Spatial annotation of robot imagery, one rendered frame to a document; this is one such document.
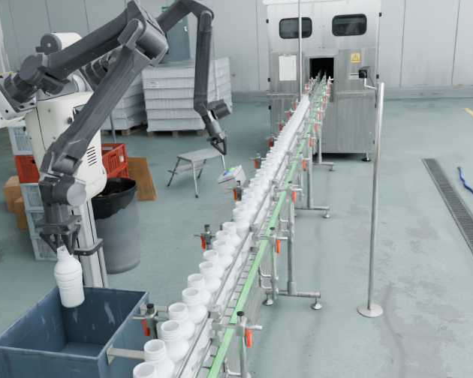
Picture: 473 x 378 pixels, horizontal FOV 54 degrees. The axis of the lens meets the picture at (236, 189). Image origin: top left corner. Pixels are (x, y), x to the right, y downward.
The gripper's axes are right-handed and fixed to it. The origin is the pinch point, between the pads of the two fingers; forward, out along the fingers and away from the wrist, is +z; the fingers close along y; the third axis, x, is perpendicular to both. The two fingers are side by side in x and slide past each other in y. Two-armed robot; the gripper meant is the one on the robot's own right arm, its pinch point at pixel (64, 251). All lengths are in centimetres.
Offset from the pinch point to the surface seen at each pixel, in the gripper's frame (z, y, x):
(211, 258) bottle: -0.6, 40.7, -2.0
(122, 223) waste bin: 75, -81, 187
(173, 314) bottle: -0.7, 39.3, -25.9
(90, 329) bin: 35.7, -7.0, 14.9
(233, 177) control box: 5, 29, 79
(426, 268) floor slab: 118, 134, 217
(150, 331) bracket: 10.7, 29.2, -16.5
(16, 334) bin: 23.2, -16.1, -5.6
